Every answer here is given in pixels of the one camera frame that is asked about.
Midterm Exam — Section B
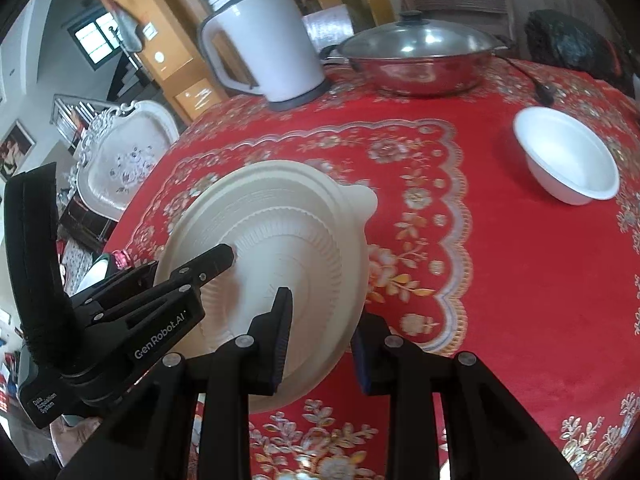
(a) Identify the framed wall picture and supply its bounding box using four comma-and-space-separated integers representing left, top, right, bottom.
0, 120, 36, 181

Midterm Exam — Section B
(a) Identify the brown woven chair back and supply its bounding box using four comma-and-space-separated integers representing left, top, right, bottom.
399, 0, 516, 36

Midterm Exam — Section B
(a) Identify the black bag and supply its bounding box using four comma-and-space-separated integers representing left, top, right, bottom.
525, 9, 626, 86

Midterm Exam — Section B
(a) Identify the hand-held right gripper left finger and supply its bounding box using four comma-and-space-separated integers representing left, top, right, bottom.
62, 287, 294, 480

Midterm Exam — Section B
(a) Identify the steel pot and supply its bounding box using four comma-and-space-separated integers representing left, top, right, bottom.
320, 40, 516, 97

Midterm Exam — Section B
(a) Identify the dark long-handled spoon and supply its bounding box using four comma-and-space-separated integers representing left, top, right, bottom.
500, 56, 557, 107

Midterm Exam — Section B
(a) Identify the person's left hand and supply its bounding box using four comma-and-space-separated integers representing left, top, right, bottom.
47, 416, 103, 468

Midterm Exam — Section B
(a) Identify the cream plastic plate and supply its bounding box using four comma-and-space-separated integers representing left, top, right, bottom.
152, 160, 378, 415

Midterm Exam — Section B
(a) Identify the white electric kettle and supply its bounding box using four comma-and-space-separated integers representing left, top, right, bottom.
196, 0, 328, 112

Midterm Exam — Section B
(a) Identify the white ornate chair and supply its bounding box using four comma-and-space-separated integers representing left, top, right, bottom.
67, 100, 180, 223

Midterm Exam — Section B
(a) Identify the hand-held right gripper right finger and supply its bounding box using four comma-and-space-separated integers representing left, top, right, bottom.
350, 312, 583, 480

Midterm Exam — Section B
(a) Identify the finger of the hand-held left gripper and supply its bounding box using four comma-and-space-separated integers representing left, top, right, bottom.
67, 243, 236, 326

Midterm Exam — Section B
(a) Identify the red floral tablecloth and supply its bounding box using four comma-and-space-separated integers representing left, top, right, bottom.
102, 57, 640, 480

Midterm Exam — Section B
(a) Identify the wooden cabinet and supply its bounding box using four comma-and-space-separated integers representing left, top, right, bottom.
132, 7, 236, 126

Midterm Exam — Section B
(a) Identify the green-framed window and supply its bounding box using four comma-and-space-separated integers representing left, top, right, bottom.
67, 7, 121, 71

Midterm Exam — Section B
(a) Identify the white bowl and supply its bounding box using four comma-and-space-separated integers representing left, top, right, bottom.
512, 106, 621, 207

